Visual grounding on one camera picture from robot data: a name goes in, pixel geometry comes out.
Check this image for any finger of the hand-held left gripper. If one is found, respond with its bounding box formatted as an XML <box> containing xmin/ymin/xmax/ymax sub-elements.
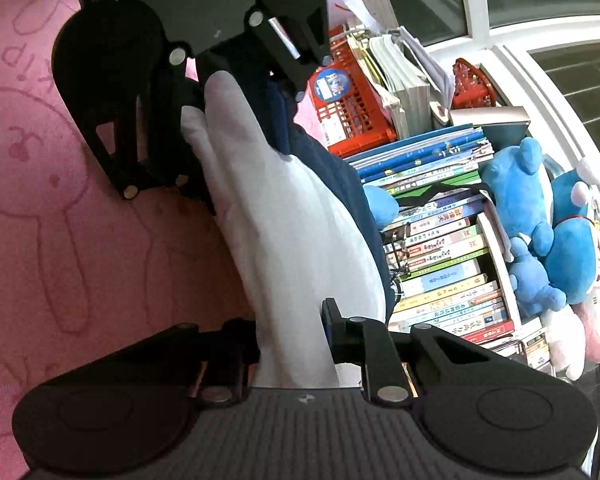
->
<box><xmin>245</xmin><ymin>7</ymin><xmax>333</xmax><ymax>103</ymax></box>
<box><xmin>77</xmin><ymin>47</ymin><xmax>218</xmax><ymax>216</ymax></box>

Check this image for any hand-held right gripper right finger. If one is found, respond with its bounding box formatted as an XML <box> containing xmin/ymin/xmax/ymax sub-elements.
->
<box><xmin>321</xmin><ymin>297</ymin><xmax>503</xmax><ymax>407</ymax></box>

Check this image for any blue plush with white hat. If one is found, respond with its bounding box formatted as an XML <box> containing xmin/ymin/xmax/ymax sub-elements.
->
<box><xmin>545</xmin><ymin>157</ymin><xmax>600</xmax><ymax>306</ymax></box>

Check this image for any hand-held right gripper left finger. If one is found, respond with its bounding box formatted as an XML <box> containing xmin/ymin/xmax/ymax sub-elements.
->
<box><xmin>115</xmin><ymin>317</ymin><xmax>261</xmax><ymax>407</ymax></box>

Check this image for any white plush toy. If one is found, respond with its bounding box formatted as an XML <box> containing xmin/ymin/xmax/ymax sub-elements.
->
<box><xmin>542</xmin><ymin>305</ymin><xmax>588</xmax><ymax>381</ymax></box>

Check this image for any small red plastic basket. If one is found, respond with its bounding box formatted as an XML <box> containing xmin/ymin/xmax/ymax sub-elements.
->
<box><xmin>452</xmin><ymin>57</ymin><xmax>498</xmax><ymax>111</ymax></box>

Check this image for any blue bear plush toy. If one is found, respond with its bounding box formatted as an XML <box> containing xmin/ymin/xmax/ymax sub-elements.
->
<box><xmin>481</xmin><ymin>137</ymin><xmax>566</xmax><ymax>318</ymax></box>

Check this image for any white window frame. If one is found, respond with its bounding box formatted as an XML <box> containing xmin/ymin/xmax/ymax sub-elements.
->
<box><xmin>390</xmin><ymin>0</ymin><xmax>600</xmax><ymax>281</ymax></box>

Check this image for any row of colourful books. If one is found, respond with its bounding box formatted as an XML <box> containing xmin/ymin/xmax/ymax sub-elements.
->
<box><xmin>345</xmin><ymin>125</ymin><xmax>551</xmax><ymax>366</ymax></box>

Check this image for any white shelf board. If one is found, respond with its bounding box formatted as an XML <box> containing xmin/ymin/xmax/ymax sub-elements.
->
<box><xmin>476</xmin><ymin>211</ymin><xmax>523</xmax><ymax>328</ymax></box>

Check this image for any large red plastic crate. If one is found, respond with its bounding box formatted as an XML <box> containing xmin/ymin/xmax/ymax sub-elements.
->
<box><xmin>307</xmin><ymin>25</ymin><xmax>398</xmax><ymax>158</ymax></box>

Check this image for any stack of paper workbooks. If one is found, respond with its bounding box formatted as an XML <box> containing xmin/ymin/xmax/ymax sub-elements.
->
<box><xmin>340</xmin><ymin>25</ymin><xmax>453</xmax><ymax>141</ymax></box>

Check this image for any navy and white jacket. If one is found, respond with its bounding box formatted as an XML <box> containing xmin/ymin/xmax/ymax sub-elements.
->
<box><xmin>180</xmin><ymin>52</ymin><xmax>396</xmax><ymax>391</ymax></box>

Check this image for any round blue plush ball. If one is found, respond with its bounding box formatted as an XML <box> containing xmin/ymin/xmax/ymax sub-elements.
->
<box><xmin>364</xmin><ymin>185</ymin><xmax>400</xmax><ymax>228</ymax></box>

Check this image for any pink rabbit-print blanket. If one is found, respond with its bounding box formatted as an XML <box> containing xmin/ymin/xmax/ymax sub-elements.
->
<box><xmin>0</xmin><ymin>0</ymin><xmax>331</xmax><ymax>471</ymax></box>

